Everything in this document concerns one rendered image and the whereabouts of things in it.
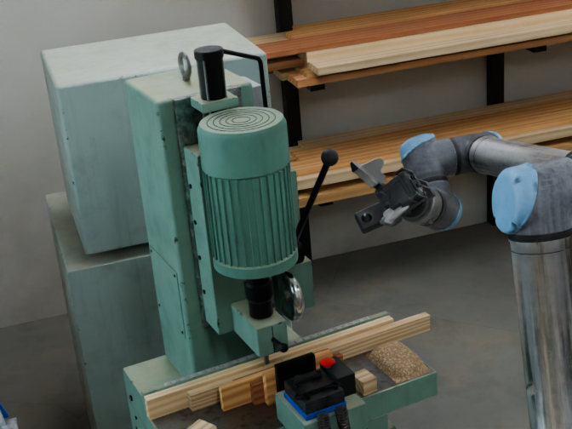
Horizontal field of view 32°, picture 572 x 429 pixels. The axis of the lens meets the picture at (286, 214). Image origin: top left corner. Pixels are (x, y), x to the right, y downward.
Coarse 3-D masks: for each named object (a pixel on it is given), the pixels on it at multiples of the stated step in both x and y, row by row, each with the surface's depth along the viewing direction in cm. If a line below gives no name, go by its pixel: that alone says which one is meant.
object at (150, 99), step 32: (128, 96) 225; (160, 96) 210; (160, 128) 209; (160, 160) 214; (160, 192) 220; (160, 224) 227; (160, 256) 233; (192, 256) 223; (160, 288) 240; (192, 288) 225; (160, 320) 249; (192, 320) 228; (192, 352) 231; (224, 352) 235
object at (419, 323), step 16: (400, 320) 233; (416, 320) 233; (352, 336) 228; (368, 336) 228; (384, 336) 230; (400, 336) 232; (304, 352) 223; (352, 352) 227; (192, 400) 212; (208, 400) 214
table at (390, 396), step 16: (368, 352) 229; (352, 368) 223; (368, 368) 223; (384, 384) 216; (400, 384) 216; (416, 384) 218; (432, 384) 220; (368, 400) 213; (384, 400) 215; (400, 400) 217; (416, 400) 219; (176, 416) 212; (192, 416) 211; (208, 416) 211; (224, 416) 210; (240, 416) 210; (256, 416) 209; (272, 416) 209; (368, 416) 214
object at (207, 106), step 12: (204, 48) 204; (216, 48) 203; (204, 60) 201; (216, 60) 202; (204, 72) 202; (216, 72) 203; (204, 84) 204; (216, 84) 204; (204, 96) 205; (216, 96) 205; (228, 96) 206; (204, 108) 203; (216, 108) 204; (228, 108) 207
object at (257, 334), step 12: (240, 300) 220; (240, 312) 216; (276, 312) 214; (240, 324) 217; (252, 324) 211; (264, 324) 210; (276, 324) 210; (240, 336) 219; (252, 336) 212; (264, 336) 210; (276, 336) 211; (252, 348) 214; (264, 348) 211; (276, 348) 212
